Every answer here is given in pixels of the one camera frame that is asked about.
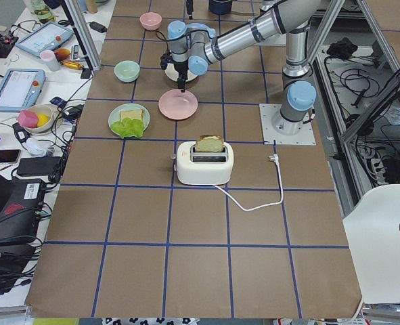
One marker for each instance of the black power adapter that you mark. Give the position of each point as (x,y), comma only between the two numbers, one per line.
(98,27)

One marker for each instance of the white chair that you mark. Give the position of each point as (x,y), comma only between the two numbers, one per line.
(372,230)

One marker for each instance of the pink plate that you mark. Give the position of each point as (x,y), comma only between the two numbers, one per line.
(177,104)

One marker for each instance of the bread slice on plate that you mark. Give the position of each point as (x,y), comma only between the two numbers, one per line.
(132,114)

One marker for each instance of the green plate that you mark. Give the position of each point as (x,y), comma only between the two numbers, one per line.
(115,114)

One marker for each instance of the cream bowl with toys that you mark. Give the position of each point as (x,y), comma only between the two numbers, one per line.
(38,119)

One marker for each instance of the teach pendant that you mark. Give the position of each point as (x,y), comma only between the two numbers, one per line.
(49,36)
(20,89)

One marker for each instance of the pink bowl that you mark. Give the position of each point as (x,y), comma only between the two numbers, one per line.
(150,21)

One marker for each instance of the white toaster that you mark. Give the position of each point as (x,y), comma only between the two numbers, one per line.
(203,168)

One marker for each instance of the pink cup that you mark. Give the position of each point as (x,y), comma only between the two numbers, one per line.
(49,59)

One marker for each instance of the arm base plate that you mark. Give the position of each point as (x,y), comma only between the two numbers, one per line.
(276,130)

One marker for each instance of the toast slice in toaster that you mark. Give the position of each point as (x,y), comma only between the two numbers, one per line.
(209,143)

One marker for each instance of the cream plate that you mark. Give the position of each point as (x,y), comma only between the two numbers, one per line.
(171,73)

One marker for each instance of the far teach pendant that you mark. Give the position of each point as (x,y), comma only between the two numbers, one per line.
(49,36)

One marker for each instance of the black smartphone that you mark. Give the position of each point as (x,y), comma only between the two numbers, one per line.
(9,156)

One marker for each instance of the green lettuce leaf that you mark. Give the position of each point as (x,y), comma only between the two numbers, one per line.
(128,127)

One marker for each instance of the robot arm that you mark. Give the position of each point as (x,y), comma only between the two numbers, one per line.
(193,47)

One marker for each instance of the near teach pendant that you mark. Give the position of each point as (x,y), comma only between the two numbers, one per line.
(20,89)

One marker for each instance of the green bowl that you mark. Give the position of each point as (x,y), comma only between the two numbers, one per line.
(127,71)

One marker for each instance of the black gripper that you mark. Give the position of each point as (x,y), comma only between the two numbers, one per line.
(180,68)

